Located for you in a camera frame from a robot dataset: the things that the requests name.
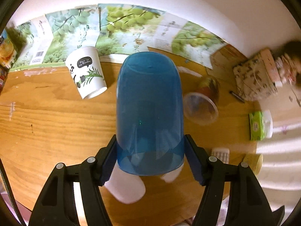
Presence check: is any blue translucent plastic cup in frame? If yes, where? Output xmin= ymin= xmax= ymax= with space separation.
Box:
xmin=116 ymin=52 xmax=184 ymax=176

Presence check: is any white patterned paper cup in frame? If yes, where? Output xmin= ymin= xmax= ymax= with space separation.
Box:
xmin=211 ymin=147 xmax=230 ymax=164

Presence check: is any brown clear-rim plastic cup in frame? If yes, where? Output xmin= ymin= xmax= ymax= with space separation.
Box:
xmin=183 ymin=76 xmax=219 ymax=125

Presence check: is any white bamboo print paper cup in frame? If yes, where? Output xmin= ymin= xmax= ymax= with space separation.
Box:
xmin=65 ymin=47 xmax=107 ymax=99

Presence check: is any cream cartoon mug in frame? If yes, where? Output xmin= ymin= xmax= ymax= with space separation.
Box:
xmin=243 ymin=153 xmax=263 ymax=176

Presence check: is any green tissue pack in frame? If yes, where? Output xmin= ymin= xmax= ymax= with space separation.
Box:
xmin=249 ymin=111 xmax=265 ymax=141

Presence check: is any black pen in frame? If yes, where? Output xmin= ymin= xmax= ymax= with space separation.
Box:
xmin=229 ymin=91 xmax=245 ymax=103

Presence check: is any letter print fabric bag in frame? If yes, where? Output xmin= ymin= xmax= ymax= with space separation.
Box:
xmin=233 ymin=53 xmax=277 ymax=102

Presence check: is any pink round tin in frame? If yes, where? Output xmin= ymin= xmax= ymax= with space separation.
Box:
xmin=260 ymin=48 xmax=283 ymax=88

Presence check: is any doll with brown hair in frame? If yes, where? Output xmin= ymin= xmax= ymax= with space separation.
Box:
xmin=275 ymin=40 xmax=301 ymax=89

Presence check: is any green grape printed cardboard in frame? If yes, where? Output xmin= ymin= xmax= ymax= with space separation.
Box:
xmin=6 ymin=4 xmax=226 ymax=70

